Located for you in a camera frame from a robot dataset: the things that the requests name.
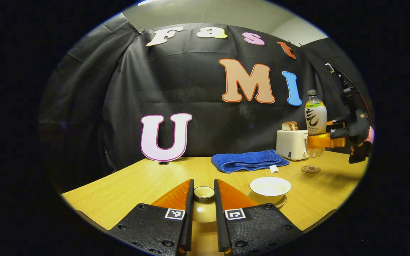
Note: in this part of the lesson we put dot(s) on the blue folded towel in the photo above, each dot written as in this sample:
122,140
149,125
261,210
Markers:
247,160

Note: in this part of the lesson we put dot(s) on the white toaster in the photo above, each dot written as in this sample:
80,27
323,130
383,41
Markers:
290,145

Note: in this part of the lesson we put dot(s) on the toast bread slice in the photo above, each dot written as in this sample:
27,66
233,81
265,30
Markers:
294,125
286,126

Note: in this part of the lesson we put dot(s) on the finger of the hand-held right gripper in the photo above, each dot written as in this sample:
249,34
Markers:
327,140
336,124

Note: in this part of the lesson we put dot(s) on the clear water bottle white label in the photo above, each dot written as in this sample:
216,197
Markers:
315,115

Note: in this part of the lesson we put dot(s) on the round cork coaster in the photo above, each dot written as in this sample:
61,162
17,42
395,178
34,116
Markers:
311,169

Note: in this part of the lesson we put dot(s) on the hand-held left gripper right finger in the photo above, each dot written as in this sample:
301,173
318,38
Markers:
255,227

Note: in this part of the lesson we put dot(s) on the cream teacup lid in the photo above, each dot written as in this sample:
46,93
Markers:
204,210

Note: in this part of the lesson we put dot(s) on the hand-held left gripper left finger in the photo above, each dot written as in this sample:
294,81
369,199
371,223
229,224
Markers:
155,227

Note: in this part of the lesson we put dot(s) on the black backdrop cloth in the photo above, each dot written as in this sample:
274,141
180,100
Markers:
190,92

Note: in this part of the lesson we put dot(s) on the cream ceramic saucer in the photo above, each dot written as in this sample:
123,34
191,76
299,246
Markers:
281,203

